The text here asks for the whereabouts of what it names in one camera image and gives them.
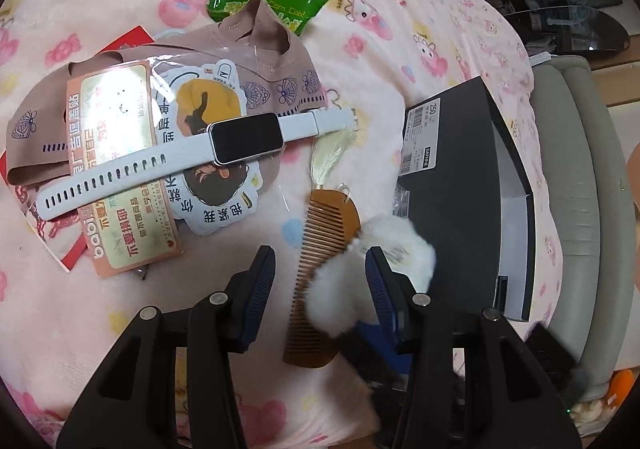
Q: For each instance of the peach cartoon rug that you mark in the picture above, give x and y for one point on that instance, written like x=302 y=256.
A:
x=635 y=179

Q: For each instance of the wooden comb with tassel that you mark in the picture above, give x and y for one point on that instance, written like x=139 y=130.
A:
x=325 y=219

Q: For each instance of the orange object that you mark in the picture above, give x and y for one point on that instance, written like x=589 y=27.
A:
x=622 y=386

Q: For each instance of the brown shell print cloth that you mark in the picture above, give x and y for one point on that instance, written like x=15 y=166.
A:
x=270 y=54

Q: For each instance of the white smartwatch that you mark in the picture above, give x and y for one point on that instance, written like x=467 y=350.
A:
x=245 y=138

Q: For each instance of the black shoe box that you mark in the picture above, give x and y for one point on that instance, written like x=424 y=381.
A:
x=460 y=189

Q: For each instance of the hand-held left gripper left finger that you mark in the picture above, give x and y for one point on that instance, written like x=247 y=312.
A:
x=257 y=294

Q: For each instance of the pink cartoon printed blanket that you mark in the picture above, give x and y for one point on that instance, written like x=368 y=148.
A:
x=75 y=309

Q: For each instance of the cartoon figure sticker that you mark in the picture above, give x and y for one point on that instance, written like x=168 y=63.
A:
x=220 y=209

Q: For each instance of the white fluffy pom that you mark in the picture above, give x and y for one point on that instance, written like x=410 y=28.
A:
x=350 y=279

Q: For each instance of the clear plastic wrap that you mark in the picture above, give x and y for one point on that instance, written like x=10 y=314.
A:
x=401 y=201

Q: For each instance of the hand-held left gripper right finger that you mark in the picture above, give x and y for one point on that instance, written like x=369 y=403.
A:
x=382 y=294

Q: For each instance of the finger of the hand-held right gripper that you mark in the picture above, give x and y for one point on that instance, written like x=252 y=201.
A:
x=375 y=364

